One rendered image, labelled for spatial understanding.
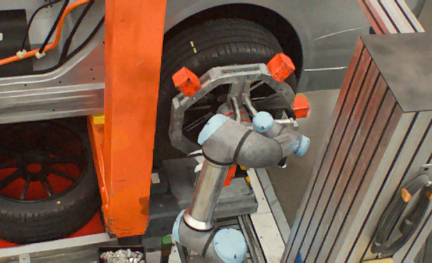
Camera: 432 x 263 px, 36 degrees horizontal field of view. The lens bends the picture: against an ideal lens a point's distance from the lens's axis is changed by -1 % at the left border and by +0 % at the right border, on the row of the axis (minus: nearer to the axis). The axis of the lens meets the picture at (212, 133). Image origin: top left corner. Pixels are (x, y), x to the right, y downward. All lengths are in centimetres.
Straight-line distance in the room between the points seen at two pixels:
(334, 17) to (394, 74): 160
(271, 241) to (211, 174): 142
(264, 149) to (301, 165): 196
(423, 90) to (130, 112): 117
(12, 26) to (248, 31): 121
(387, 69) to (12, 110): 189
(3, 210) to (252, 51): 127
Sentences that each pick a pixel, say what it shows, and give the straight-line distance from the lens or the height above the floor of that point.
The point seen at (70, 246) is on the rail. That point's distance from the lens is 306.
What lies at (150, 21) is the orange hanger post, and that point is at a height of 166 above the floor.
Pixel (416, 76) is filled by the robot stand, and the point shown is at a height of 203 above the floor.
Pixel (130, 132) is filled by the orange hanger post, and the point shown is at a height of 117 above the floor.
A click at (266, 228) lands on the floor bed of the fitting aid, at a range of 358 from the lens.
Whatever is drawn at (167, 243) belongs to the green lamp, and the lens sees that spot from 274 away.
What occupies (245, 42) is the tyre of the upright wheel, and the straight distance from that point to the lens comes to 286.
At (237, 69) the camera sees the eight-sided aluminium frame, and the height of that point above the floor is 111.
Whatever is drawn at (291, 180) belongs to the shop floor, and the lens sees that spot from 392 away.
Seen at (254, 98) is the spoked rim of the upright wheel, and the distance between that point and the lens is 305.
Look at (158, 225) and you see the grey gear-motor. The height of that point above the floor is 35.
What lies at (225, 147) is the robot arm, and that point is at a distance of 207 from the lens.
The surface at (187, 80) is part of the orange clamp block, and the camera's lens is 271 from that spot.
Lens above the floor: 293
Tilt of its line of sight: 46 degrees down
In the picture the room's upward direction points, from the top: 10 degrees clockwise
